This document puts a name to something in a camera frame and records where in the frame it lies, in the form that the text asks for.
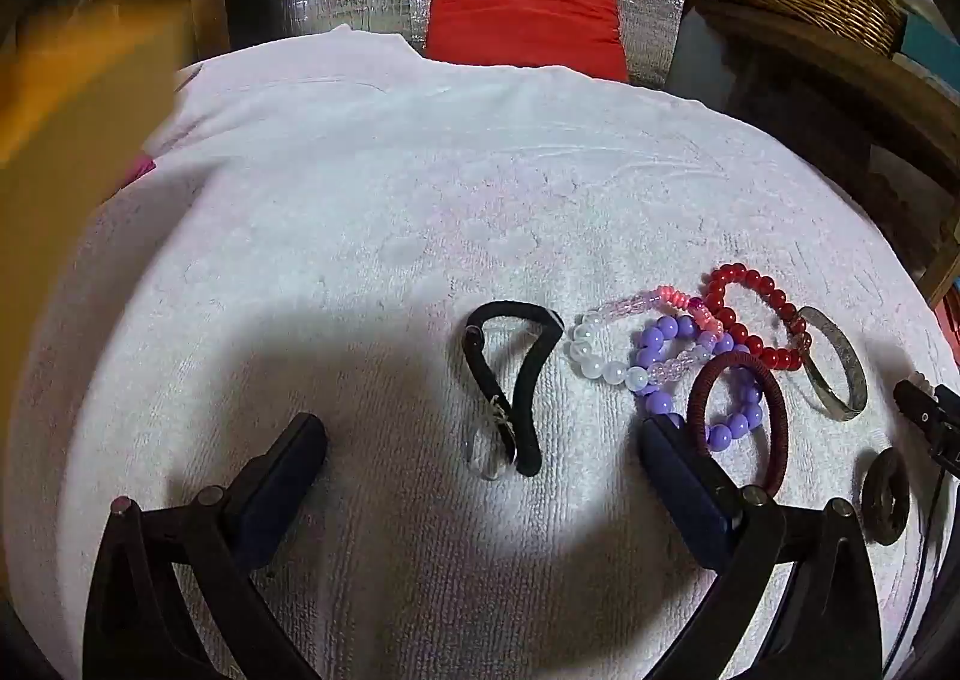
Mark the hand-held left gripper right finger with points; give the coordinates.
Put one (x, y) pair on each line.
(684, 496)

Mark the silver bangle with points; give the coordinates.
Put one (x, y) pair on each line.
(852, 367)

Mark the dark wooden table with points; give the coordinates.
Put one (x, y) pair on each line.
(862, 91)

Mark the clear crystal charm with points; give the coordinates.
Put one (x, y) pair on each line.
(484, 456)

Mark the pink cushion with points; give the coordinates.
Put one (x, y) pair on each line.
(141, 169)

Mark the red cushion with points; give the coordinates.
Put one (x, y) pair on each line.
(525, 13)

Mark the orange cardboard box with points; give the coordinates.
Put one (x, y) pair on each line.
(52, 163)

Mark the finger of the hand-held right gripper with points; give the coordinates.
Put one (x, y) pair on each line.
(927, 415)

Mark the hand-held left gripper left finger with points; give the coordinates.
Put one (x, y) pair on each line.
(276, 496)

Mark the white towel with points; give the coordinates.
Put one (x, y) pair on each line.
(375, 200)

